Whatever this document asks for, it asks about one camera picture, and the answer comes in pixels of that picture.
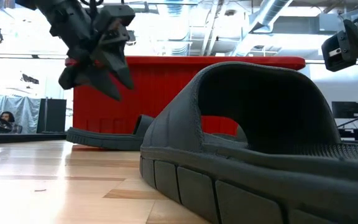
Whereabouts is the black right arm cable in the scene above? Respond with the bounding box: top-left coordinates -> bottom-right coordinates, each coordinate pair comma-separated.
336,110 -> 358,129

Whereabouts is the silver spiral ceiling duct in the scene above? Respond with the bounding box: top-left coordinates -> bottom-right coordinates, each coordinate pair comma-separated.
230,0 -> 295,57

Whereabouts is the large red plastic bin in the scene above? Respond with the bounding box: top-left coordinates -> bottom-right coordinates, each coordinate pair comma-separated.
64,55 -> 306,137

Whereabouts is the black rubber slide sandal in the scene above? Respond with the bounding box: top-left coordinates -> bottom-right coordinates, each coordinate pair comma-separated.
139,61 -> 358,224
65,114 -> 155,152

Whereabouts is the black cabinet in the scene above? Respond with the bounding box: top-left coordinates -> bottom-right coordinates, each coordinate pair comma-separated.
36,98 -> 68,134

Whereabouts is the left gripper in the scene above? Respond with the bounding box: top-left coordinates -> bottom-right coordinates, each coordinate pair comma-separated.
48,18 -> 135,102

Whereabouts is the grey tarp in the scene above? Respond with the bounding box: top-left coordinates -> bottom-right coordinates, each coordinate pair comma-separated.
0,95 -> 42,134

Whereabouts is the black computer monitor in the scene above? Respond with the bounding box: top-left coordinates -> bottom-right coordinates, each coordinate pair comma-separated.
331,100 -> 358,119

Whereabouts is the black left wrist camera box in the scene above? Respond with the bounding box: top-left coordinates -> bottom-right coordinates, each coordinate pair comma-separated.
94,4 -> 136,35

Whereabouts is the black left aluminium frame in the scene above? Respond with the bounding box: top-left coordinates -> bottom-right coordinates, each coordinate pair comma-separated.
0,110 -> 68,146

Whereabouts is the black wall-mounted object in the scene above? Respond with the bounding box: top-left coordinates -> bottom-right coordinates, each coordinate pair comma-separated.
21,73 -> 40,85

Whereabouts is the person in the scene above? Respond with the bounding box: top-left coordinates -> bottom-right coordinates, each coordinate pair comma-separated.
0,111 -> 24,134

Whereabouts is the dark background desk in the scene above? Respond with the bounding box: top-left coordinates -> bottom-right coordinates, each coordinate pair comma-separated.
337,126 -> 358,141

